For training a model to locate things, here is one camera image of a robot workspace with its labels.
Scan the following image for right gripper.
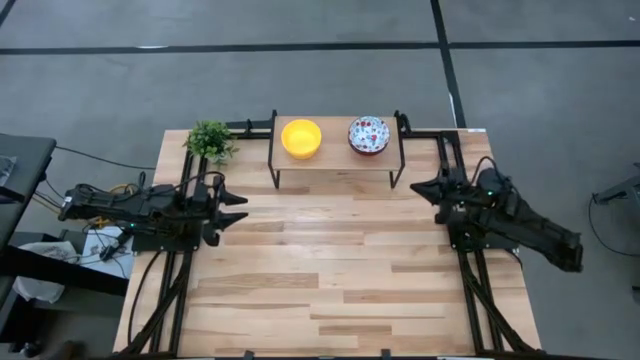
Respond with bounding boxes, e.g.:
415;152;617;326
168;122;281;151
409;167;479;225

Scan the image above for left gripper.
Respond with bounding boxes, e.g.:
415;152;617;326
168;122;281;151
188;172;250;247

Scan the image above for small green potted plant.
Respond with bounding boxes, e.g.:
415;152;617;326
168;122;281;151
182;119;240;166

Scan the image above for wooden shelf black legs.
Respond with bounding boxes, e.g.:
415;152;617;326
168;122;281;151
267;109;407;190

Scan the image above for white box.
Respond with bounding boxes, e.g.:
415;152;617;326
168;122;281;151
82;227;135;279

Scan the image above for black bench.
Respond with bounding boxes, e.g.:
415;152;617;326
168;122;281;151
0;247;130;296

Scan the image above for black floor stand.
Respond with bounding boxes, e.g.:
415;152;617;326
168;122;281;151
592;162;640;206

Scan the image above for white plastic bag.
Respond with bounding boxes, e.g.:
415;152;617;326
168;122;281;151
12;242;76;304

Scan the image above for black desk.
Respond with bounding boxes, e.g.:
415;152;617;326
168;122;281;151
0;133;56;251

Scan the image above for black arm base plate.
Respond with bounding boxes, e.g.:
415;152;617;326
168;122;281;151
132;232;201;253
446;210;521;253

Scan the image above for yellow cable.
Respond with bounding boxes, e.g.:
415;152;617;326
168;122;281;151
94;182;137;229

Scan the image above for black aluminium rig frame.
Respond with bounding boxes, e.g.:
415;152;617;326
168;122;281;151
399;127;539;357
117;117;277;359

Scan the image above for black floor cable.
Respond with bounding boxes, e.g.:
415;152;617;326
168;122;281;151
53;144;157;171
587;194;640;259

